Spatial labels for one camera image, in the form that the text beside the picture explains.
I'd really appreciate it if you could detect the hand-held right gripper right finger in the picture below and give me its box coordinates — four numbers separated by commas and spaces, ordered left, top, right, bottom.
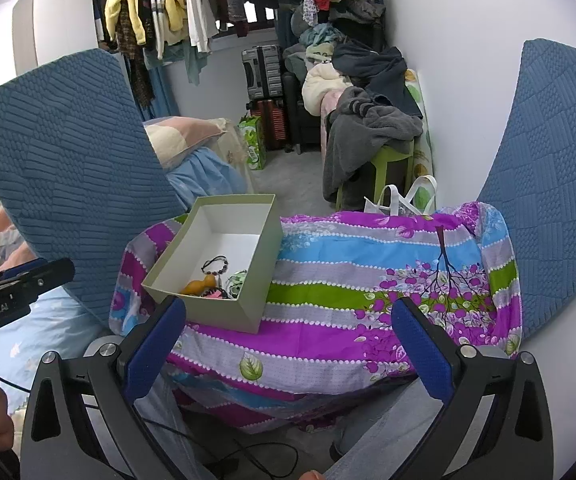
390, 296, 554, 480

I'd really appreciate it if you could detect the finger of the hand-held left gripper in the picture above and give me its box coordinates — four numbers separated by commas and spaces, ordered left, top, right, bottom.
18, 259, 76, 301
0, 259, 48, 281

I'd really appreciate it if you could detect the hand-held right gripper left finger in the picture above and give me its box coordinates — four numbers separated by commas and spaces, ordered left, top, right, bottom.
20, 296, 189, 480

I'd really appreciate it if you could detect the pale green cardboard box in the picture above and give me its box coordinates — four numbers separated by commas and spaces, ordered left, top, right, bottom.
142, 194, 283, 335

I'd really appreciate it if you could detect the black beaded bracelet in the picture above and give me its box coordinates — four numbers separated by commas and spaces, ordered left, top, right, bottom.
202, 255, 231, 276

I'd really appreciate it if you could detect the orange pendant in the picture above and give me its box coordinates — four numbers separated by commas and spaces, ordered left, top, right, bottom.
183, 275, 216, 295

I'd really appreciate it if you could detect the person's left leg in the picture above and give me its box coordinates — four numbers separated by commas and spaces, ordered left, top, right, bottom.
140, 375, 233, 480

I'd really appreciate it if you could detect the person's leg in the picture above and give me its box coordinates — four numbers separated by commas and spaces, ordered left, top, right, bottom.
325, 375, 444, 480
140, 375, 233, 480

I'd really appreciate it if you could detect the person's right leg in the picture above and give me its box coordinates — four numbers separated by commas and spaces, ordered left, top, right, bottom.
325, 375, 444, 480

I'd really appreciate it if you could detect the blue quilted cushion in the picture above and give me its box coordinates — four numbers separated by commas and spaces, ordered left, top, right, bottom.
475, 39, 576, 341
0, 49, 189, 331

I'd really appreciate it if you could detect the floral striped printed cloth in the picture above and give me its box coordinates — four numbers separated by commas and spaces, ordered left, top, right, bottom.
109, 201, 525, 433

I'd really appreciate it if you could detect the white tote bag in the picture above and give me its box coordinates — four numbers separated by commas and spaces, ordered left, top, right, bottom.
364, 175, 439, 218

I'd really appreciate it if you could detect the light blue bedsheet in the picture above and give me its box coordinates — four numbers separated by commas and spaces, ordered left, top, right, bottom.
165, 150, 256, 211

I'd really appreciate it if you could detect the pink and cream pillow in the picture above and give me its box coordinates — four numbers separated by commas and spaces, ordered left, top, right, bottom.
144, 116, 229, 166

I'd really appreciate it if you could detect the green plastic stool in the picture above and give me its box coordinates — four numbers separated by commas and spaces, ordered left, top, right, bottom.
337, 137, 416, 211

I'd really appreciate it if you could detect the cream lace cloth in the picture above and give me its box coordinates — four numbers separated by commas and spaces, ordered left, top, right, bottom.
213, 120, 253, 171

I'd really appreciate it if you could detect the fruit print folded mat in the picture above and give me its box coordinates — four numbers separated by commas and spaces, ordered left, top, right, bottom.
403, 67, 436, 211

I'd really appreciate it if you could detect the grey fleece blanket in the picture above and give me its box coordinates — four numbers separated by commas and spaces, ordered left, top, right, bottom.
323, 86, 423, 203

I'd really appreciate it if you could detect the green tissue pack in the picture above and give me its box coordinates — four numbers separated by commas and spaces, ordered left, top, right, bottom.
239, 115, 267, 171

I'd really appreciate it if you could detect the red suitcase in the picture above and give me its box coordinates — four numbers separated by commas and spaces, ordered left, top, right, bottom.
252, 99, 289, 152

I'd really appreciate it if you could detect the cream fluffy blanket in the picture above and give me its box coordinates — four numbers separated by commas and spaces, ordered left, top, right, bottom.
302, 62, 353, 116

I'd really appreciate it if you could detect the black and silver suitcase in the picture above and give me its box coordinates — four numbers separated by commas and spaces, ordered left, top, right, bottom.
242, 46, 285, 100

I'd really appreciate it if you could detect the row of hanging clothes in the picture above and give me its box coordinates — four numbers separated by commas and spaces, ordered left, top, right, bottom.
92, 0, 383, 86

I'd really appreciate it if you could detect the dark navy garment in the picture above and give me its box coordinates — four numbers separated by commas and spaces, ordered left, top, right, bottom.
333, 42, 409, 106

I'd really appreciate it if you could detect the teal crumpled garment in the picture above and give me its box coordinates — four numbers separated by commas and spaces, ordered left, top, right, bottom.
298, 22, 343, 56

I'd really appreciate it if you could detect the black cable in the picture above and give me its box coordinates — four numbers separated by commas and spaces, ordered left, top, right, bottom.
138, 410, 299, 480

